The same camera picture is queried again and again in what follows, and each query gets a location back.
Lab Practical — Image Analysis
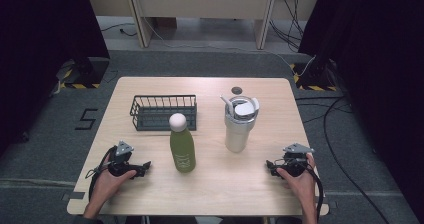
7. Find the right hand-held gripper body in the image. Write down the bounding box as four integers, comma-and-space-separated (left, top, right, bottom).
279, 142, 315, 178

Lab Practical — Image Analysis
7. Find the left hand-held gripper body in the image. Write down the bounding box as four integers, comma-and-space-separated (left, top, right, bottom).
107, 140, 138, 178

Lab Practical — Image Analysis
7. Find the green bottle with white cap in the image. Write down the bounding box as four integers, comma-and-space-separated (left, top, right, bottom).
168, 112, 197, 174

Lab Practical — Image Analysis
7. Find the dark wire basket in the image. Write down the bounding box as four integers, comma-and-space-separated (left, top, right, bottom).
129, 94, 198, 132

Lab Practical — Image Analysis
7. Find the white tumbler with straw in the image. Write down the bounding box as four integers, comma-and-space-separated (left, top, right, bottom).
219, 94, 261, 153

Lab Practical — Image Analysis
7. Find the person's right hand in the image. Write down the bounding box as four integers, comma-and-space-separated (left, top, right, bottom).
275, 153, 318, 200

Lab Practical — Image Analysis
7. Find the person's left hand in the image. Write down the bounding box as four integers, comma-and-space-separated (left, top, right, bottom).
87, 168, 138, 206

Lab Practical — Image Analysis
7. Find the black tape floor marking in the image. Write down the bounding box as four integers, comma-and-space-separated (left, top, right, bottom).
74, 108, 100, 131

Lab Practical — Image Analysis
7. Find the black stand base hazard tape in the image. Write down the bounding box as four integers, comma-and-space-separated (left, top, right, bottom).
54, 57, 111, 90
289, 58, 338, 93

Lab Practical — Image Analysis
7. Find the black curtain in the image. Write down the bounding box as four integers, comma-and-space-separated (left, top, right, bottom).
0, 0, 111, 155
297, 0, 424, 220

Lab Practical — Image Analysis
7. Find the beige wooden desk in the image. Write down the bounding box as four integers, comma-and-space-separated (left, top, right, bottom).
83, 0, 324, 51

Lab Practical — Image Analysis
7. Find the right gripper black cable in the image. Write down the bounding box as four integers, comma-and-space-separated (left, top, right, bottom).
305, 163, 325, 222

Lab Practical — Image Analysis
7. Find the long black floor cable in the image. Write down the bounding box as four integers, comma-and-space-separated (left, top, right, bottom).
294, 95, 392, 224

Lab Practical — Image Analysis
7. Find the short black floor cable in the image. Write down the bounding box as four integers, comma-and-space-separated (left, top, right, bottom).
99, 22, 138, 38

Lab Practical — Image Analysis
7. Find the bundle of black cables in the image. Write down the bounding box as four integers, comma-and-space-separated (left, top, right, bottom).
268, 0, 305, 53

